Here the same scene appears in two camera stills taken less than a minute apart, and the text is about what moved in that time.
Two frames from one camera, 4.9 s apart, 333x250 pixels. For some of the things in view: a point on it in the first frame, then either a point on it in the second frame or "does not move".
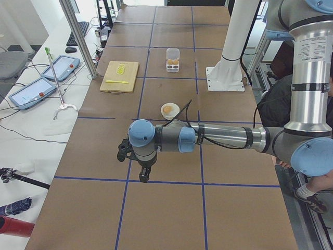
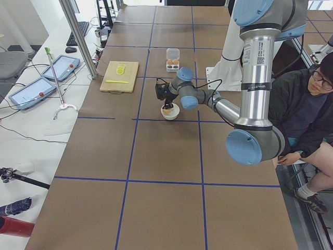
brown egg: [167, 109] does not move
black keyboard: [72, 41] does not move
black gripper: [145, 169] to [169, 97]
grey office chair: [13, 63] does not move
